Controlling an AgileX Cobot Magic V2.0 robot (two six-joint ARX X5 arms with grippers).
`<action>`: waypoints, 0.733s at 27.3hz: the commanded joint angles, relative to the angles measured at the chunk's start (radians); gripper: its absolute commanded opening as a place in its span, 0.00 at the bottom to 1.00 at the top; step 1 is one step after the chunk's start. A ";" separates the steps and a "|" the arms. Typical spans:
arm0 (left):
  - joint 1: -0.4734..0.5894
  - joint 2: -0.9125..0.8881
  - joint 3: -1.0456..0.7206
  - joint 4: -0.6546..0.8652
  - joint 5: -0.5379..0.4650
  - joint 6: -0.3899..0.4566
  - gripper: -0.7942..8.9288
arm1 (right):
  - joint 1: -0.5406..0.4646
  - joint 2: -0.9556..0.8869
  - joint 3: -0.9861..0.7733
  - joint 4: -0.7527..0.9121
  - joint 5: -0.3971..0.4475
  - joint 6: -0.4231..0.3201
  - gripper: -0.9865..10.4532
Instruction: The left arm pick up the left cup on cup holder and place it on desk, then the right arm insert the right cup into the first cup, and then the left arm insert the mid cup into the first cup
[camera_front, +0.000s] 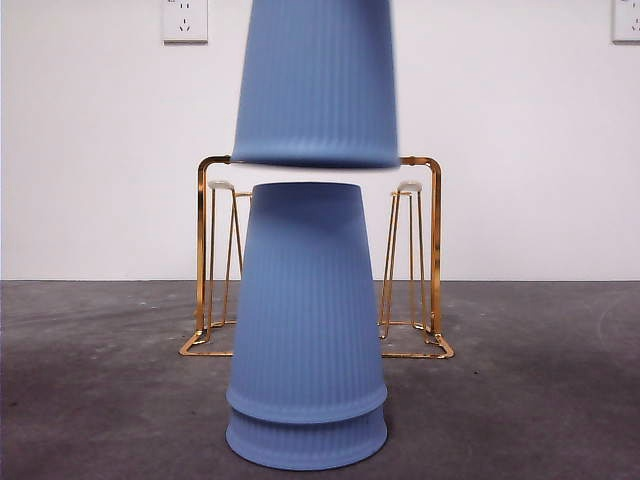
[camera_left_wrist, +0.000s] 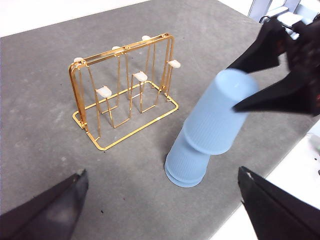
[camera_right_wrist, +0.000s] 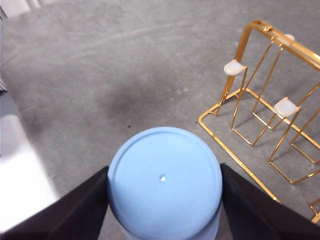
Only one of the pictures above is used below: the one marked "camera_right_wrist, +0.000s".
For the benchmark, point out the blue ribbed plastic cup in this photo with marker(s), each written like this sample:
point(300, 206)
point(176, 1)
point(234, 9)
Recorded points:
point(162, 195)

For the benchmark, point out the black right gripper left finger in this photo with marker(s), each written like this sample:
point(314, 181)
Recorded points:
point(70, 217)

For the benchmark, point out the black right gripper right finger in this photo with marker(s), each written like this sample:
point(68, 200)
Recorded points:
point(257, 217)

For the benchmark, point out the white device box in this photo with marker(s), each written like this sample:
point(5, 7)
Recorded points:
point(20, 170)

